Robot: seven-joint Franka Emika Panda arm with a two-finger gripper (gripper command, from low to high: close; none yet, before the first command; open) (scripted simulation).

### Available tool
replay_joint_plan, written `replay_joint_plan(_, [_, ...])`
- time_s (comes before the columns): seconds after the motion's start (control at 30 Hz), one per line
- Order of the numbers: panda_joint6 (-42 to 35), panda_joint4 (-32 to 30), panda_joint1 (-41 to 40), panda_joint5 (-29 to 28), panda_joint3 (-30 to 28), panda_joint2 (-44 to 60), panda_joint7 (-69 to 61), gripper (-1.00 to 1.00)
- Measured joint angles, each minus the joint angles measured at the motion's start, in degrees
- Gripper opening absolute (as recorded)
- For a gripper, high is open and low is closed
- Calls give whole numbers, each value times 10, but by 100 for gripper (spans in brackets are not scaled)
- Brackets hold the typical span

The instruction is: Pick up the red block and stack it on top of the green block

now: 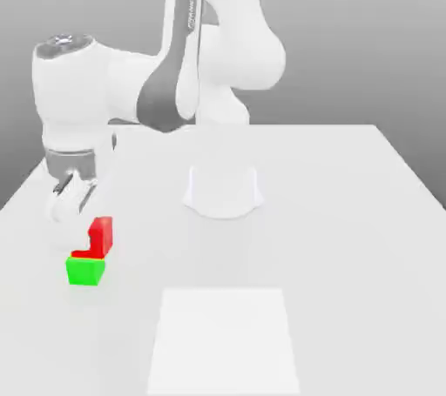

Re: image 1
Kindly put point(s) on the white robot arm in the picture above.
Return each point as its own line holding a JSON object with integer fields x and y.
{"x": 73, "y": 89}

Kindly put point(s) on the small green cube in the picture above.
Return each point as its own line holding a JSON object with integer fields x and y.
{"x": 83, "y": 272}

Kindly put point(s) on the small red cube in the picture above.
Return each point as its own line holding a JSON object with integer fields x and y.
{"x": 103, "y": 236}

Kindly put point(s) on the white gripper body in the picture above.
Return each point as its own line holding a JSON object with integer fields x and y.
{"x": 69, "y": 201}

